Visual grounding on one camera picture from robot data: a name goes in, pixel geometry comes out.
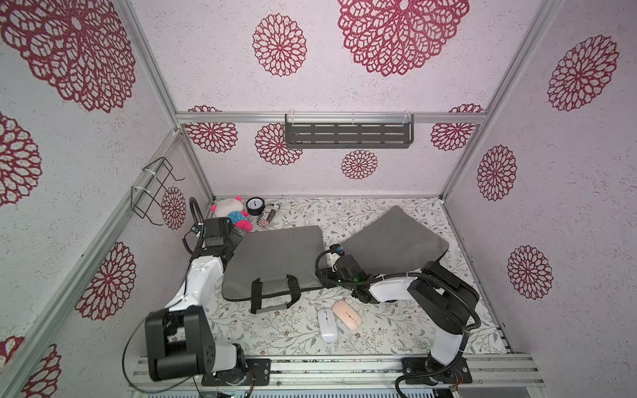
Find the black wire wall rack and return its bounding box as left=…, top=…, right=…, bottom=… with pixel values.
left=129, top=157, right=183, bottom=227

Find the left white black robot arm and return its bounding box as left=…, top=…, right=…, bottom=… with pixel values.
left=139, top=197, right=250, bottom=386

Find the grey metal wall shelf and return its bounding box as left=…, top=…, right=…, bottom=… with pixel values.
left=284, top=114, right=414, bottom=149

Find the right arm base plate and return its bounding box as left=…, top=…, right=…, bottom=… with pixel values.
left=401, top=357, right=473, bottom=386

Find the grey laptop bag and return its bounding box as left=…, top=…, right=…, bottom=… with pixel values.
left=341, top=206, right=450, bottom=275
left=222, top=226, right=324, bottom=314

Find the small striped tool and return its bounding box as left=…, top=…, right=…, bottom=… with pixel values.
left=257, top=202, right=280, bottom=228

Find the aluminium front rail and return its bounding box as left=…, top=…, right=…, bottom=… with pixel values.
left=126, top=352, right=546, bottom=391

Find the pink white plush toy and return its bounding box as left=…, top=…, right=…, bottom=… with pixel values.
left=211, top=197, right=254, bottom=232

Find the pink computer mouse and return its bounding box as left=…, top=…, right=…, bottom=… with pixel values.
left=332, top=300, right=363, bottom=331

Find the white computer mouse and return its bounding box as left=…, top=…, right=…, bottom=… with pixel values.
left=317, top=308, right=338, bottom=344

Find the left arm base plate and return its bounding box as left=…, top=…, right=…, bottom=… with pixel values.
left=201, top=358, right=272, bottom=387

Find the black round gauge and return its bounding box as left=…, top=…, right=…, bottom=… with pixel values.
left=246, top=197, right=265, bottom=217

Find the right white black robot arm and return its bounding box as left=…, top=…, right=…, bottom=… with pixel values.
left=315, top=245, right=482, bottom=397

